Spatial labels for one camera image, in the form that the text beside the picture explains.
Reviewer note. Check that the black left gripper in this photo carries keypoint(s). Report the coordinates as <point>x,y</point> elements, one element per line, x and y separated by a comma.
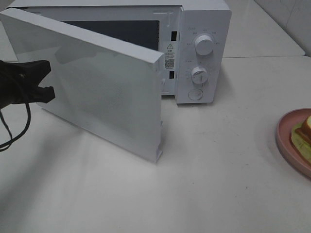
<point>11,85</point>

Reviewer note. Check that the white microwave door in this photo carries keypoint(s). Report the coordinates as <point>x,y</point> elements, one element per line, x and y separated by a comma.
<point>104,85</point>

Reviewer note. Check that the round door release button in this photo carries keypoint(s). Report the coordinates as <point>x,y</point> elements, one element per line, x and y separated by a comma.
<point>195,94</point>

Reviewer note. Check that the white timer knob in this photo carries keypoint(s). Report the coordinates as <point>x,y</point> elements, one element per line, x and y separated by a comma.
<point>199,75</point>

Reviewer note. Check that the pink round plate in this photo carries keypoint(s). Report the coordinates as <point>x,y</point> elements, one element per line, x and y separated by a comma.
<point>284,142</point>

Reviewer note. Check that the toy sandwich with lettuce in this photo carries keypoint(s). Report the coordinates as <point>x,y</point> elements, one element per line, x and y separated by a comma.
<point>301,138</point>

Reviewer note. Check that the white warning label sticker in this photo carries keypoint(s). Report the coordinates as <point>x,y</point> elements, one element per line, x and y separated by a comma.
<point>169,50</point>

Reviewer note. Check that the white microwave oven body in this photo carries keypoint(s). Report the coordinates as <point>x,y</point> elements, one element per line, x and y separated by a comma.
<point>139,27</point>

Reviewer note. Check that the upper white power knob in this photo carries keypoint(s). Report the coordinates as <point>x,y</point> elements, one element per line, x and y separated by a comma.
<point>204,44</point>

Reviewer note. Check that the white adjacent table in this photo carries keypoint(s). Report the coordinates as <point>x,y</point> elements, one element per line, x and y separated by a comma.
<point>253,33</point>

